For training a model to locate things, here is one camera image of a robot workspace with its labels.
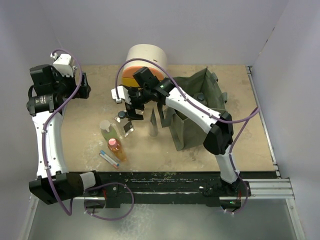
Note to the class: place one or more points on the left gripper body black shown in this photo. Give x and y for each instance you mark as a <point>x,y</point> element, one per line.
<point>66,85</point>

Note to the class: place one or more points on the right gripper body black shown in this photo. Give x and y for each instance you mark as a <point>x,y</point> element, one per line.
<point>139,98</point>

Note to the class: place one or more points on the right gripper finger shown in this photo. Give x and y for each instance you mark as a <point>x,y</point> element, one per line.
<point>129,112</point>
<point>137,117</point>

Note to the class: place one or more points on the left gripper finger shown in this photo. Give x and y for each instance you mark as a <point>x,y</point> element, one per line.
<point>84,81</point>
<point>83,93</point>

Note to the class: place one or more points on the clear square bottle black label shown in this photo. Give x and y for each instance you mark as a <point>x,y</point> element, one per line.
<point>124,125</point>

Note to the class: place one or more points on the clear square bottle front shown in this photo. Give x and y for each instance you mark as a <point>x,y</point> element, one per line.
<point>200,97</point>

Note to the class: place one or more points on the green canvas bag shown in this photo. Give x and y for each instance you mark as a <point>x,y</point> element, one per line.
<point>188,120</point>

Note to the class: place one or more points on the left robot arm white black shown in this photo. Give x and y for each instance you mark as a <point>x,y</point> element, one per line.
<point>46,98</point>

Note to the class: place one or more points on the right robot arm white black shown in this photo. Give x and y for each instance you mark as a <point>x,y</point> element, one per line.
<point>217,126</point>

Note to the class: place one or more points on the clear conical tube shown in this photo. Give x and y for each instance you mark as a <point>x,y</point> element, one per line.
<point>153,126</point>

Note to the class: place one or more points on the green bottle white flip cap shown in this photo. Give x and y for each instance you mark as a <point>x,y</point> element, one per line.
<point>108,131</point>

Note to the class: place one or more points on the orange bottle pink cap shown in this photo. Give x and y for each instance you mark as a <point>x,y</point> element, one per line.
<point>116,148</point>

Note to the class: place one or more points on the round-top mini drawer cabinet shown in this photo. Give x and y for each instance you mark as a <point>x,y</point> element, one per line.
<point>148,52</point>

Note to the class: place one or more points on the blue capped pen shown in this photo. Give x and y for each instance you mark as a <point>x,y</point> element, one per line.
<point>101,151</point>

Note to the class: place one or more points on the red tipped pen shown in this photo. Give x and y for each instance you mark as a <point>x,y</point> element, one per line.
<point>110,161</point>

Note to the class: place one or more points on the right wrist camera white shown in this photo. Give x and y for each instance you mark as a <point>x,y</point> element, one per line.
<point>120,94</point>

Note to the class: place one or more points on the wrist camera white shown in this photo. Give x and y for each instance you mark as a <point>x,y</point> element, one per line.
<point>64,64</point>
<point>120,94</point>

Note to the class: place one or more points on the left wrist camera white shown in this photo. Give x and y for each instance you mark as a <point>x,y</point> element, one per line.
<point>64,64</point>

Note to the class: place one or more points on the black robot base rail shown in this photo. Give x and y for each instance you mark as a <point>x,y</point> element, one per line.
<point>174,188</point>

